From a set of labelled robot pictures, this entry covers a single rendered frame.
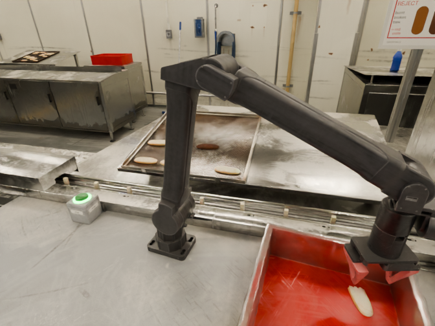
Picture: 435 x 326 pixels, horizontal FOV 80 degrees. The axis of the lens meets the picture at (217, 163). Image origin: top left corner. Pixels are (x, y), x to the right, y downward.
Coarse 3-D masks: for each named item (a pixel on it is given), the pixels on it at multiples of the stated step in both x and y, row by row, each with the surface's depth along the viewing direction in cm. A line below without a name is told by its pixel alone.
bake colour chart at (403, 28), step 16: (400, 0) 111; (416, 0) 109; (432, 0) 107; (400, 16) 113; (416, 16) 111; (432, 16) 109; (384, 32) 117; (400, 32) 115; (416, 32) 113; (432, 32) 112; (384, 48) 120; (400, 48) 118; (416, 48) 116; (432, 48) 114
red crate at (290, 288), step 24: (288, 264) 69; (264, 288) 63; (288, 288) 63; (312, 288) 63; (336, 288) 63; (384, 288) 63; (264, 312) 58; (288, 312) 58; (312, 312) 58; (336, 312) 58; (360, 312) 58; (384, 312) 57
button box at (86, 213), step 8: (80, 192) 88; (96, 200) 87; (72, 208) 83; (80, 208) 82; (88, 208) 83; (96, 208) 87; (104, 208) 90; (72, 216) 85; (80, 216) 84; (88, 216) 84; (96, 216) 88
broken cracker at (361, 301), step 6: (348, 288) 62; (354, 288) 62; (360, 288) 62; (354, 294) 60; (360, 294) 60; (354, 300) 59; (360, 300) 59; (366, 300) 59; (360, 306) 58; (366, 306) 58; (366, 312) 57; (372, 312) 57
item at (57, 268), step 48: (0, 240) 80; (48, 240) 79; (96, 240) 79; (144, 240) 79; (240, 240) 78; (0, 288) 65; (48, 288) 65; (96, 288) 64; (144, 288) 64; (192, 288) 64; (240, 288) 64; (432, 288) 63
